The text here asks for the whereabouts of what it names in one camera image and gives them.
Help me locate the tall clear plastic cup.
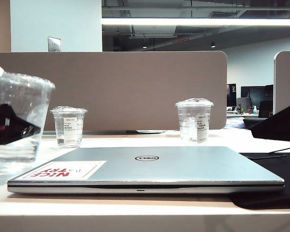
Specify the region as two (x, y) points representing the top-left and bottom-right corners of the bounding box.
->
(0, 72), (56, 163)

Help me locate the small clear labelled plastic cup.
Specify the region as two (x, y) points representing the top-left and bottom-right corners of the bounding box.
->
(49, 105), (88, 148)

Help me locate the silver Dell laptop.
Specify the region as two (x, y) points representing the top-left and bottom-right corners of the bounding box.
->
(7, 145), (285, 194)

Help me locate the medium clear labelled plastic cup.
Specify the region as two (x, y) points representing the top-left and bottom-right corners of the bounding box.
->
(174, 98), (214, 145)

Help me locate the white red Nice Try sticker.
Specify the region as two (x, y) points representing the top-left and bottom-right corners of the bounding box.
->
(22, 160), (107, 180)

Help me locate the wide brown desk partition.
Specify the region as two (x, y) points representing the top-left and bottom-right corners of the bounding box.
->
(0, 50), (228, 132)

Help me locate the grey flat stand base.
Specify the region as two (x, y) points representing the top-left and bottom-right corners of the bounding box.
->
(126, 130), (167, 134)

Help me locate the white ceiling light strip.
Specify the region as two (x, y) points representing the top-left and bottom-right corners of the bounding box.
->
(101, 17), (290, 27)

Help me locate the black sign with numeral two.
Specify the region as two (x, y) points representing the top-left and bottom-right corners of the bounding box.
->
(227, 83), (237, 107)

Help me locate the black round cushion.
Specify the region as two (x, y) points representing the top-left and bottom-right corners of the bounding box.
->
(242, 117), (265, 129)

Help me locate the black computer monitor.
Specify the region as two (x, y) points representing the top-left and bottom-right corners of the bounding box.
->
(240, 85), (274, 112)

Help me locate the black office chair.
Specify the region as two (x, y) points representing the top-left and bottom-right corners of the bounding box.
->
(258, 100), (274, 118)

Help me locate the black flat device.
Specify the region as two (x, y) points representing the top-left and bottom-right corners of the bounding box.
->
(246, 153), (288, 160)

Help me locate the white-edged brown desk partition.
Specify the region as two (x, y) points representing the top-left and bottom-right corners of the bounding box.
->
(273, 50), (290, 116)

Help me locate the black mouse pad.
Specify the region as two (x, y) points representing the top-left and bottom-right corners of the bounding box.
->
(228, 152), (290, 210)

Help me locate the metal wall switch plate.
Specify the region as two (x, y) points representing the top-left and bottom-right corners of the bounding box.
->
(47, 36), (61, 52)

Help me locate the black cable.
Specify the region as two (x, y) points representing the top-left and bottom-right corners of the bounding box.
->
(269, 142), (290, 154)

